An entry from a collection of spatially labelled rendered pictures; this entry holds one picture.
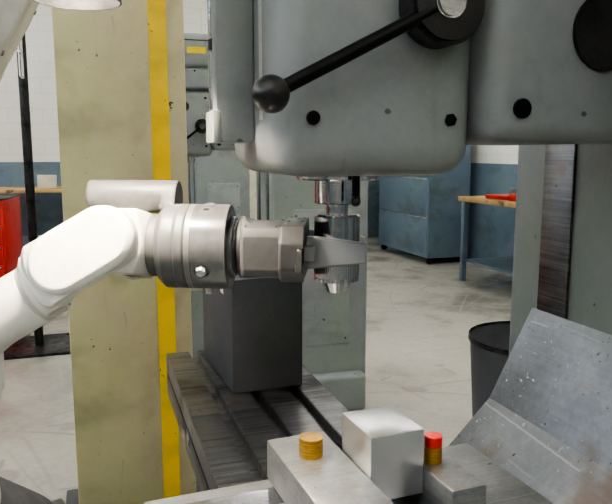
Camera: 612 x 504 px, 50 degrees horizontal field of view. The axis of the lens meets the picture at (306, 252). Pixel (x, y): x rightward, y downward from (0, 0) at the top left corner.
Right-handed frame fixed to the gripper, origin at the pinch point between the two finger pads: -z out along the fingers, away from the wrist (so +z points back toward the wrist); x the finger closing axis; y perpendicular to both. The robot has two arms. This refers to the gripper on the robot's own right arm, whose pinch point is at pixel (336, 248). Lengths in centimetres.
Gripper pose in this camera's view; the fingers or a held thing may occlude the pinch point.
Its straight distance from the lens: 68.8
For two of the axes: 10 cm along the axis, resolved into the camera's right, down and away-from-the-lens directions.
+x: 0.5, -1.5, 9.9
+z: -10.0, -0.2, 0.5
